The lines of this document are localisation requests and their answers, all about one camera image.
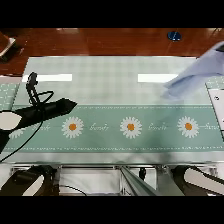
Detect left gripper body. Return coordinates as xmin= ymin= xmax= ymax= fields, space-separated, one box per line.
xmin=39 ymin=97 xmax=79 ymax=118

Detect light blue shirt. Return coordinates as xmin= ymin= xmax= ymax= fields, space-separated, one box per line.
xmin=161 ymin=41 xmax=224 ymax=101

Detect blue round object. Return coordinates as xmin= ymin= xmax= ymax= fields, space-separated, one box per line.
xmin=166 ymin=30 xmax=183 ymax=42

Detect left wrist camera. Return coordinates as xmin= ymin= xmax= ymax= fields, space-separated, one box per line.
xmin=25 ymin=71 xmax=40 ymax=105

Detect silver frame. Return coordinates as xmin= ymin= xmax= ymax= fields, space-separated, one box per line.
xmin=0 ymin=161 xmax=224 ymax=197

